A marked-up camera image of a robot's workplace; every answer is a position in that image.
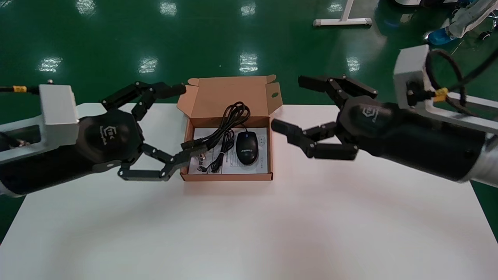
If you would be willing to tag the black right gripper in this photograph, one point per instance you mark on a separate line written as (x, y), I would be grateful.
(373, 124)

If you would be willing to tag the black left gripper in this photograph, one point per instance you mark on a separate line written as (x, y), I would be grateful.
(109, 140)

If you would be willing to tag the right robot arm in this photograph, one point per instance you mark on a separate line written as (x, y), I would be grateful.
(439, 151)

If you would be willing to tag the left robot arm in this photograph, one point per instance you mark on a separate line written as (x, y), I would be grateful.
(35, 167)

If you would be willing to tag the open brown cardboard box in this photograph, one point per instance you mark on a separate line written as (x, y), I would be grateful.
(221, 93)

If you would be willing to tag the white printed paper sheet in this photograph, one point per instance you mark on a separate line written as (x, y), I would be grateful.
(262, 163)

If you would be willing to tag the blue shoe cover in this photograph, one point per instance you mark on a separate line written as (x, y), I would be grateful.
(439, 37)

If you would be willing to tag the person leg beige trousers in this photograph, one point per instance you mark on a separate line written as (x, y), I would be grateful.
(470, 15)

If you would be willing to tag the white desk leg frame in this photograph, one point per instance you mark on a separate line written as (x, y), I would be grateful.
(342, 22)

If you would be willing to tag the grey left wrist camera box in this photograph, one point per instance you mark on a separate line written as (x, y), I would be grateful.
(58, 112)

